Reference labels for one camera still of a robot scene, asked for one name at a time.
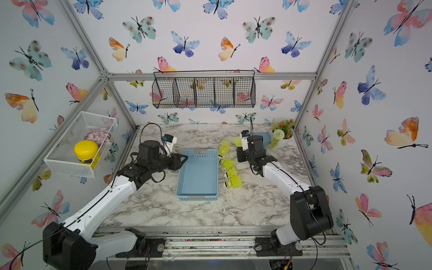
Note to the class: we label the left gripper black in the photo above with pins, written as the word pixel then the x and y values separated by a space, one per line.
pixel 175 158

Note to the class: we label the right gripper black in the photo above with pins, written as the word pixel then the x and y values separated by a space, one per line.
pixel 240 153

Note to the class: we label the yellow shuttlecock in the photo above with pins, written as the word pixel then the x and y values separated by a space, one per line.
pixel 224 148
pixel 238 141
pixel 234 182
pixel 227 163
pixel 232 173

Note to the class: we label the light blue plastic storage basket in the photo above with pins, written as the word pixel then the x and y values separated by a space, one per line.
pixel 199 176

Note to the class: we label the yellow shuttlecock bottom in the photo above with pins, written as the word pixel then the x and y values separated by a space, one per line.
pixel 234 182

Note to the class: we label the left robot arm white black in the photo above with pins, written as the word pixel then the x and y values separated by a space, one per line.
pixel 71 245

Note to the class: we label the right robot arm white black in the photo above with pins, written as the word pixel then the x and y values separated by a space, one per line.
pixel 310 213

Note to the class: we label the light blue plastic scoop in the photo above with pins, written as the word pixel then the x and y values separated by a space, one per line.
pixel 267 139

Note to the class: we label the yellow shuttlecock top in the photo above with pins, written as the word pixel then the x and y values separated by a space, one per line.
pixel 224 148

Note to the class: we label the artificial plant in white pot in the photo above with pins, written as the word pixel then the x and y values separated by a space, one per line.
pixel 281 130

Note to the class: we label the pink round item in basket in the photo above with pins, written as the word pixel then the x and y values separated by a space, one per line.
pixel 100 136

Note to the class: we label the yellow lidded jar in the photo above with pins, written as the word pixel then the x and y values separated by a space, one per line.
pixel 87 152

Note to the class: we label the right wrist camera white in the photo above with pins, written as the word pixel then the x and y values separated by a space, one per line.
pixel 244 135

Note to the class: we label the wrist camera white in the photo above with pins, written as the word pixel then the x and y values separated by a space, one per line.
pixel 244 135
pixel 168 142

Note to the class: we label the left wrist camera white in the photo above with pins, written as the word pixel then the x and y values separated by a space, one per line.
pixel 168 142

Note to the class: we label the black wire wall basket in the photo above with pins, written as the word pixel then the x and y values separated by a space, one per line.
pixel 218 89

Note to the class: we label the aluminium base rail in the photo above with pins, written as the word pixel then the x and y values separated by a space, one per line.
pixel 238 242

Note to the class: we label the white mesh wall basket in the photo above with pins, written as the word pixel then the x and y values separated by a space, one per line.
pixel 61 159

